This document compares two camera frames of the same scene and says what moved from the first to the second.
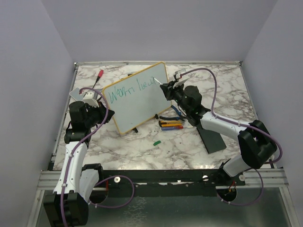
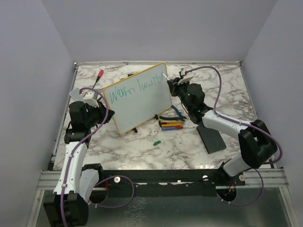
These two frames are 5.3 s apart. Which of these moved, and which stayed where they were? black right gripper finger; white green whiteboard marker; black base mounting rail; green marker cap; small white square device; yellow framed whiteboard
Moved: white green whiteboard marker; black right gripper finger
Stayed: black base mounting rail; green marker cap; yellow framed whiteboard; small white square device
